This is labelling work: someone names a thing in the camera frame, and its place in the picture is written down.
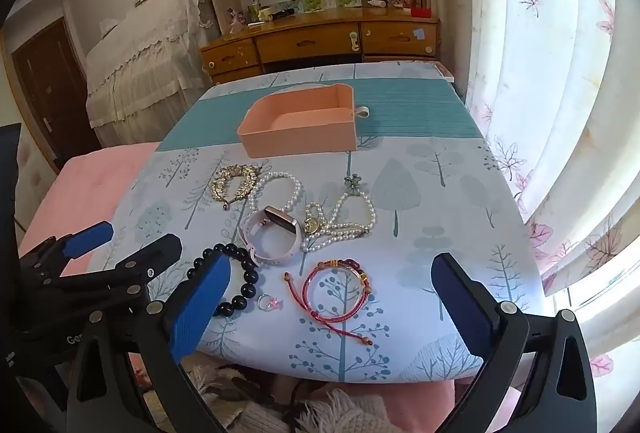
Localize short pearl bracelet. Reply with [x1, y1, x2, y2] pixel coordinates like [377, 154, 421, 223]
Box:
[248, 170, 304, 216]

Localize white leaf print curtain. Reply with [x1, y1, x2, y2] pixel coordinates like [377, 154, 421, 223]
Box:
[450, 0, 640, 414]

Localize pink blanket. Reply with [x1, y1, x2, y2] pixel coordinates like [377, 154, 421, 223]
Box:
[20, 142, 163, 264]

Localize wooden desk with drawers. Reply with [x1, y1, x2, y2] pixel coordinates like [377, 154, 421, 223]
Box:
[200, 8, 441, 84]

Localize green picture strip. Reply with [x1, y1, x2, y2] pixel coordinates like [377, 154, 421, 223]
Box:
[274, 0, 362, 12]

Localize gold leaf bracelet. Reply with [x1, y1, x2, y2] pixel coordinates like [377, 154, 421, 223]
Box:
[211, 164, 262, 211]

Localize pink plastic drawer box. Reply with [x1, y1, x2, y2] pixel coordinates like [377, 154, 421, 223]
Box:
[237, 83, 371, 159]

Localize tree print tablecloth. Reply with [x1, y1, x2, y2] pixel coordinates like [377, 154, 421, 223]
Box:
[107, 62, 543, 384]

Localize lace covered piano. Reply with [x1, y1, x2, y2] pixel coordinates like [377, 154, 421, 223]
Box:
[85, 0, 213, 149]

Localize white fringed knit cloth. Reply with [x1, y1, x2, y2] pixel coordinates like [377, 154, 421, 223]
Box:
[185, 363, 401, 433]

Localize red string bracelet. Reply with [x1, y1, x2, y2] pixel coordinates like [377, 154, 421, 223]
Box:
[284, 259, 376, 346]

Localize brown wooden door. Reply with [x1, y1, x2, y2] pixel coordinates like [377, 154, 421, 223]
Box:
[11, 17, 103, 164]

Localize long pearl necklace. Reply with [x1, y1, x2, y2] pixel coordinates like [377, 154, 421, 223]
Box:
[300, 173, 377, 255]

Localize black bead bracelet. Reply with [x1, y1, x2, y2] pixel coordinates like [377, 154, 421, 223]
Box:
[189, 243, 261, 318]

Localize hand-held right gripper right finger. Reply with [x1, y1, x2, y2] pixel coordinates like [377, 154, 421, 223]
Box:
[431, 252, 598, 433]

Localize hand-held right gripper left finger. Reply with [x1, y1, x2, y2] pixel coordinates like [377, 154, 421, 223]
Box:
[65, 252, 232, 433]

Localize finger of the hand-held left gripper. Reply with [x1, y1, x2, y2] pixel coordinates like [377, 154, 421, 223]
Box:
[20, 221, 115, 284]
[57, 233, 183, 309]

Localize pink smart watch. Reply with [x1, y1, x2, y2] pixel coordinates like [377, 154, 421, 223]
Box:
[239, 206, 306, 266]

